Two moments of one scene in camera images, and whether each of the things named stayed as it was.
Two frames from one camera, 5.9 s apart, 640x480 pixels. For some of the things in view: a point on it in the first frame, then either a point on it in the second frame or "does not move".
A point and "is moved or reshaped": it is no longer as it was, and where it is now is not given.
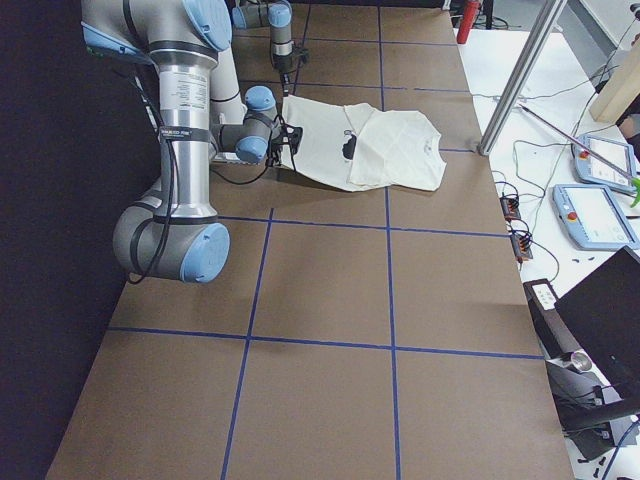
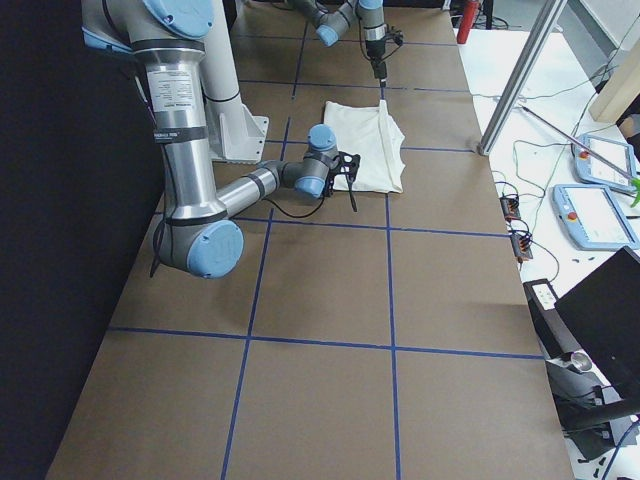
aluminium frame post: (520, 78) does not move
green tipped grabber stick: (634, 181) does not move
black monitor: (602, 313) does not move
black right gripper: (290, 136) → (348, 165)
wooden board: (621, 91) does not move
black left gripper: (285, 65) → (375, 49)
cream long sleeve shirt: (362, 147) is moved or reshaped
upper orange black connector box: (510, 207) does not move
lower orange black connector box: (521, 245) does not move
